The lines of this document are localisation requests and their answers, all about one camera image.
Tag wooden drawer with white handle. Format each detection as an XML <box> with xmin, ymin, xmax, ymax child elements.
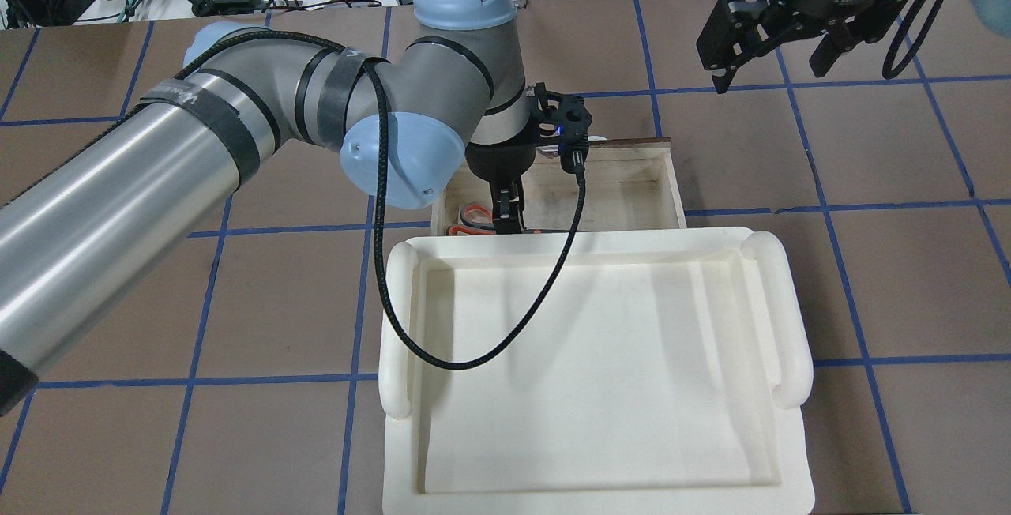
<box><xmin>430</xmin><ymin>137</ymin><xmax>687</xmax><ymax>235</ymax></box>

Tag right black braided cable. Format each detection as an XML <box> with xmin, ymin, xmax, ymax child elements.
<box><xmin>881</xmin><ymin>0</ymin><xmax>953</xmax><ymax>81</ymax></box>

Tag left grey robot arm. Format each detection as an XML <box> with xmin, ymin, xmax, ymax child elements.
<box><xmin>1</xmin><ymin>0</ymin><xmax>528</xmax><ymax>413</ymax></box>

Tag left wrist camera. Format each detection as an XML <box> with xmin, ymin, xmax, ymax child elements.
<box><xmin>524</xmin><ymin>82</ymin><xmax>592</xmax><ymax>177</ymax></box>

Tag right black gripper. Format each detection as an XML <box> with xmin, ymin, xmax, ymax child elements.
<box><xmin>696</xmin><ymin>0</ymin><xmax>909</xmax><ymax>94</ymax></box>

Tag orange handled scissors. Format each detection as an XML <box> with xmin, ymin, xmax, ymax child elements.
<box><xmin>445</xmin><ymin>202</ymin><xmax>554</xmax><ymax>238</ymax></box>

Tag cream plastic storage box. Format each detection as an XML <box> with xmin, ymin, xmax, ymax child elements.
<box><xmin>377</xmin><ymin>227</ymin><xmax>815</xmax><ymax>514</ymax></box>

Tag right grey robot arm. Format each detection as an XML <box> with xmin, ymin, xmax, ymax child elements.
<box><xmin>696</xmin><ymin>0</ymin><xmax>1009</xmax><ymax>94</ymax></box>

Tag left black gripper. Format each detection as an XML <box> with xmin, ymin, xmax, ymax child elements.
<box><xmin>464</xmin><ymin>134</ymin><xmax>536</xmax><ymax>235</ymax></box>

